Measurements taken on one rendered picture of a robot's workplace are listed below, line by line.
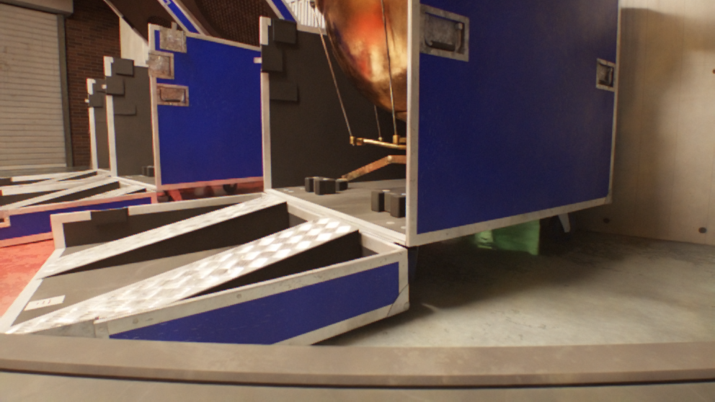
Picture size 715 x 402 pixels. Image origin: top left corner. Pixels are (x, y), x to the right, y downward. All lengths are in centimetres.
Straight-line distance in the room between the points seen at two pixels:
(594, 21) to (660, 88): 49
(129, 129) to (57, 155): 510
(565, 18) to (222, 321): 121
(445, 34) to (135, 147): 232
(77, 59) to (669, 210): 822
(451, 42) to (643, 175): 117
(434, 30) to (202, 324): 74
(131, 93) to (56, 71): 518
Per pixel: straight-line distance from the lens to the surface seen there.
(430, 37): 84
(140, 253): 129
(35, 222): 186
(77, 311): 94
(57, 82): 792
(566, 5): 131
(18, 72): 785
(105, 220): 161
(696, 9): 190
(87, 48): 827
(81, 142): 803
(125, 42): 540
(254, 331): 67
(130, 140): 279
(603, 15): 155
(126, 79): 282
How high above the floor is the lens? 39
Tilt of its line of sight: 6 degrees down
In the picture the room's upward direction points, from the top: straight up
